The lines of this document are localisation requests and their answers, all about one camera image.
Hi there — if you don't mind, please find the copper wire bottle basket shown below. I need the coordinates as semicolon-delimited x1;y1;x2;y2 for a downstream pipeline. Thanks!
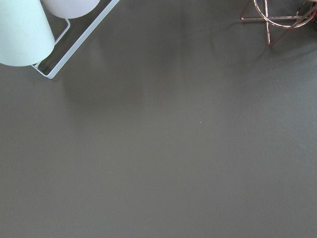
239;0;317;46

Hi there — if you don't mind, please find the pale pink cup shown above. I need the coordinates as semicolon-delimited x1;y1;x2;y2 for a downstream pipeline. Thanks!
42;0;100;19

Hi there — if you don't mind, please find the mint green cup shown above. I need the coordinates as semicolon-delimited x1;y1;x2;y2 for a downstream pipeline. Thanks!
0;0;55;66

